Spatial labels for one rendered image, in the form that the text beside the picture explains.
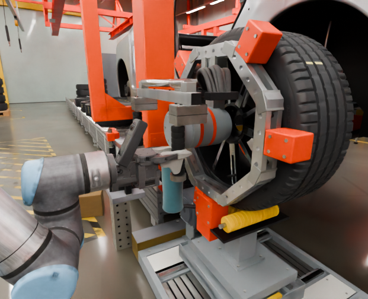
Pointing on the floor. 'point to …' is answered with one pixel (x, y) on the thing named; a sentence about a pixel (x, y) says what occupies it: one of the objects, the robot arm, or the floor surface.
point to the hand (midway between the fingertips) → (184, 149)
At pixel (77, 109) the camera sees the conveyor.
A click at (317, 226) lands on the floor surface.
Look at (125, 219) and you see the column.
